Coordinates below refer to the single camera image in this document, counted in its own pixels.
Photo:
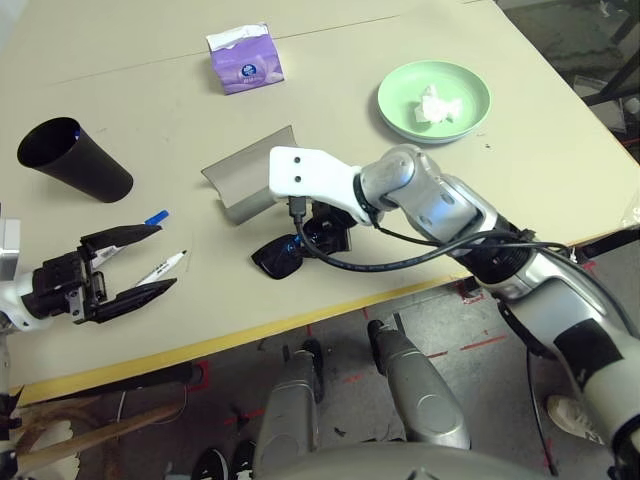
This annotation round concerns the black sunglasses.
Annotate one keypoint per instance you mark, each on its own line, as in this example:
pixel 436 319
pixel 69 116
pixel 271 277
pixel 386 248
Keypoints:
pixel 275 262

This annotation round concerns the small white plastic knot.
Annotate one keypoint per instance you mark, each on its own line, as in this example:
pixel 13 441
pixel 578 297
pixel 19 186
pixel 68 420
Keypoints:
pixel 580 255

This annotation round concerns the clear plastic bag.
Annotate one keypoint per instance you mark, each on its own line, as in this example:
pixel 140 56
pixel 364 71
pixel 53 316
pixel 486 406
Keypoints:
pixel 634 215

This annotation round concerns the grey glasses case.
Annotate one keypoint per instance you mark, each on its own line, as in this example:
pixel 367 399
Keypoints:
pixel 240 170

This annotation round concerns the white tissue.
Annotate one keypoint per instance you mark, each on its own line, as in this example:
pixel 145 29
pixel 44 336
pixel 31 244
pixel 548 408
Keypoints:
pixel 435 107

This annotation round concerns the black sneaker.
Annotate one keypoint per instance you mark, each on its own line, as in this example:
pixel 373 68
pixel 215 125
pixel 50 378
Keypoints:
pixel 243 462
pixel 210 465

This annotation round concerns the wooden stick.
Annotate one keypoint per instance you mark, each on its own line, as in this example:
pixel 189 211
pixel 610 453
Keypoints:
pixel 125 425

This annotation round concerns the grey robot torso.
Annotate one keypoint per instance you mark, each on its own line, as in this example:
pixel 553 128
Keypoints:
pixel 400 467

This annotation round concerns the white bystander shoe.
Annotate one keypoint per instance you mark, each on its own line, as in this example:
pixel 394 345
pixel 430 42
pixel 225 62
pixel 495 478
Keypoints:
pixel 570 420

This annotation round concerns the black cup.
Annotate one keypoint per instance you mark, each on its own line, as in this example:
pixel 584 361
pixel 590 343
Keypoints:
pixel 85 170

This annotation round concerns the purple tissue pack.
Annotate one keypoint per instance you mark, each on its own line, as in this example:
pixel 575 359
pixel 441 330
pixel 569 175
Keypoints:
pixel 250 70

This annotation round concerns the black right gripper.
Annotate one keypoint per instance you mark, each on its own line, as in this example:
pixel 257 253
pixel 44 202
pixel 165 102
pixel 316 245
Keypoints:
pixel 332 217

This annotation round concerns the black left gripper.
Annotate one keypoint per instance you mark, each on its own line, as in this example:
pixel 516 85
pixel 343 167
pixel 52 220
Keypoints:
pixel 60 290

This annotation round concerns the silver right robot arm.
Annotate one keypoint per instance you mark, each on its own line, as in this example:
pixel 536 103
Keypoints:
pixel 450 200

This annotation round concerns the robot grey legs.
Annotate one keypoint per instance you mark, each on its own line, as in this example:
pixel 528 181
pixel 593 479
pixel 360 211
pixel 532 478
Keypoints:
pixel 425 400

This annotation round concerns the black whiteboard marker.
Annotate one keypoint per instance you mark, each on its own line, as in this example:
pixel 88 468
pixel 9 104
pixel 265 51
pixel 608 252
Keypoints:
pixel 162 267

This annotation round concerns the silver robot left leg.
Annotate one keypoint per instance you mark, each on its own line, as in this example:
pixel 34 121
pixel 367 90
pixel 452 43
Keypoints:
pixel 285 425

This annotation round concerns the green plate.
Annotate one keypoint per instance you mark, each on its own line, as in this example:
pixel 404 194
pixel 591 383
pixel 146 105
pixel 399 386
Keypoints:
pixel 400 100

